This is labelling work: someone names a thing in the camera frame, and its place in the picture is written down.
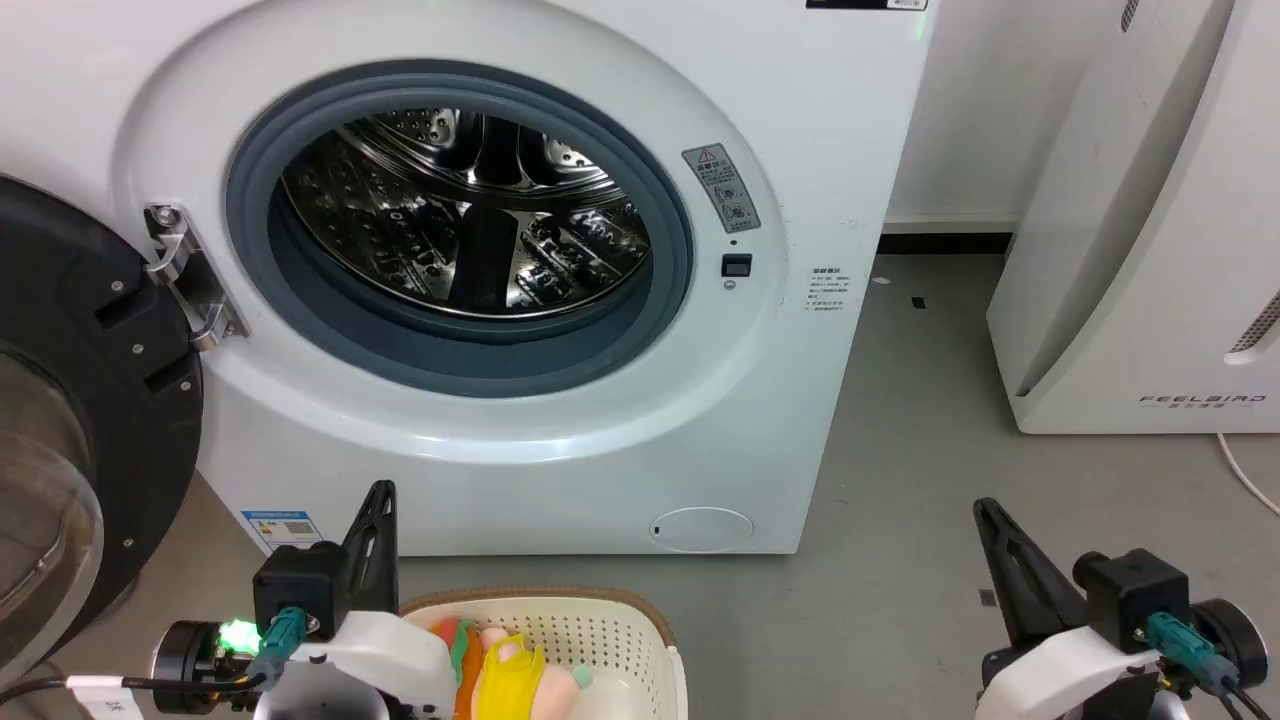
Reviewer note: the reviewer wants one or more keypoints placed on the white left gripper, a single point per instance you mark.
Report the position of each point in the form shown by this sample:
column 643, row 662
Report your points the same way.
column 375, row 660

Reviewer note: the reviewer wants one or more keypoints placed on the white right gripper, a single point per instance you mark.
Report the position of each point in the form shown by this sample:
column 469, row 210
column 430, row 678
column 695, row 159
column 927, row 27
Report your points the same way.
column 1065, row 675

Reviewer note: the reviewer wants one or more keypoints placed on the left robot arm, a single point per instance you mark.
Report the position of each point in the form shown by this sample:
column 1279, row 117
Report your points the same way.
column 190, row 655

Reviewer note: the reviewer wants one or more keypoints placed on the colourful plush toy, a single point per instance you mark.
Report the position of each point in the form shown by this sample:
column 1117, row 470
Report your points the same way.
column 510, row 675

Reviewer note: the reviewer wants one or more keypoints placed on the black washing machine door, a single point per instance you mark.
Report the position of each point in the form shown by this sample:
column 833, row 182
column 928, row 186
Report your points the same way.
column 95, row 400

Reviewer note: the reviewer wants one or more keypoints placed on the metal washing machine door hinge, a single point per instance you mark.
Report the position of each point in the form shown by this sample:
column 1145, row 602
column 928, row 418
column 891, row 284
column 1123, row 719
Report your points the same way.
column 190, row 275

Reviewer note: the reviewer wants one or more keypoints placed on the stainless steel washing machine drum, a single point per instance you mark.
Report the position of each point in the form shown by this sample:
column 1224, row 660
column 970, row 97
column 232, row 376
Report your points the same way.
column 470, row 220

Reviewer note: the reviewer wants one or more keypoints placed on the black panel with white label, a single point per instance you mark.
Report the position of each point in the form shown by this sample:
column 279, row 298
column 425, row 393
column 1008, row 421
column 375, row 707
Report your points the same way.
column 866, row 4

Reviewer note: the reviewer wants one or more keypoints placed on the blue energy label sticker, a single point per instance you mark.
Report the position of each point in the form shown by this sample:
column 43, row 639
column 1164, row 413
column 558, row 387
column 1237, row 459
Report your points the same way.
column 282, row 528

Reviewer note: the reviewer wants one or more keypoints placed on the grey rubber door gasket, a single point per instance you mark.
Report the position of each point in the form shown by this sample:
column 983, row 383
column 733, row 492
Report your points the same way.
column 450, row 360

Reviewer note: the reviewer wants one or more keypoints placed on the white front-load washing machine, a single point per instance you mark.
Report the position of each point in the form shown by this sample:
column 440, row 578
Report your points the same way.
column 600, row 420

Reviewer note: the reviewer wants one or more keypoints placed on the white plastic laundry basket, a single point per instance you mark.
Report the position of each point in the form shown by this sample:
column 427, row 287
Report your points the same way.
column 620, row 635

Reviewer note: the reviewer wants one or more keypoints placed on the round white filter cover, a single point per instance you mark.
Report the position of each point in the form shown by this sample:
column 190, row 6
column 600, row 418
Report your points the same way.
column 701, row 529

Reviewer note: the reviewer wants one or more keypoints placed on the small printed text label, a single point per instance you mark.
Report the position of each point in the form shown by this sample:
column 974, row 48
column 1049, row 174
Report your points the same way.
column 828, row 290

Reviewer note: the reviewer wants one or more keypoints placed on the white air purifier appliance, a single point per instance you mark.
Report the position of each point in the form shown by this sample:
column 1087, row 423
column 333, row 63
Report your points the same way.
column 1150, row 230

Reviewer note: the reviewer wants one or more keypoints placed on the black door latch socket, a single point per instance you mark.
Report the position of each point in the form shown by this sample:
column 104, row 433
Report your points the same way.
column 736, row 265

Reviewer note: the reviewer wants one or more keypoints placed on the grey warning sticker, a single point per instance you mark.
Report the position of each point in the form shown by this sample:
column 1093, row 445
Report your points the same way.
column 722, row 188

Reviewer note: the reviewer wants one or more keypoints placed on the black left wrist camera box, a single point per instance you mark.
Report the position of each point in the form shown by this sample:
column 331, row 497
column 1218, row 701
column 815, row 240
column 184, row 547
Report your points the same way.
column 300, row 588

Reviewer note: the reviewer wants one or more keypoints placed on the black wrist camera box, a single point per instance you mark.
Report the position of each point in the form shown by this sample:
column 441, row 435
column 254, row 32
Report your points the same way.
column 300, row 588
column 1135, row 595

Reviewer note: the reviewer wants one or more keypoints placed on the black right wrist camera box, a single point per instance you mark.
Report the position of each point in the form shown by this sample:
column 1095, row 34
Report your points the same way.
column 1135, row 595

